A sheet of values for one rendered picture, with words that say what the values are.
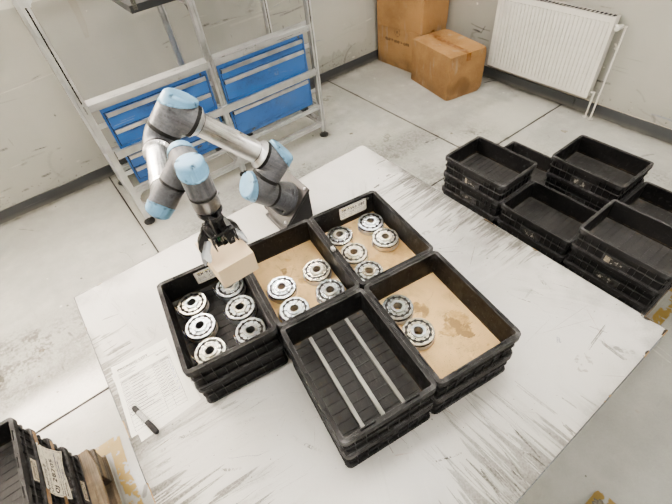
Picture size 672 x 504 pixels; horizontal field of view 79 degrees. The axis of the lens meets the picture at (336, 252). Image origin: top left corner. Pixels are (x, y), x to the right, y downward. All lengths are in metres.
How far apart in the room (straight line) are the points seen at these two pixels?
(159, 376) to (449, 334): 1.01
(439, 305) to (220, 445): 0.83
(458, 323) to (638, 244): 1.20
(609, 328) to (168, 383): 1.53
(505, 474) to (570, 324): 0.58
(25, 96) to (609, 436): 4.09
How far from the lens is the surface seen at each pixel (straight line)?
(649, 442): 2.40
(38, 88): 3.83
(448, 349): 1.35
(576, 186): 2.60
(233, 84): 3.26
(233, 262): 1.25
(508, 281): 1.72
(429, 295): 1.46
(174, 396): 1.57
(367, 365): 1.31
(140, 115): 3.08
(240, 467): 1.41
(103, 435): 2.51
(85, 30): 3.79
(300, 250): 1.62
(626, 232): 2.41
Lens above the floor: 2.00
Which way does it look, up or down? 47 degrees down
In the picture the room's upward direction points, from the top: 8 degrees counter-clockwise
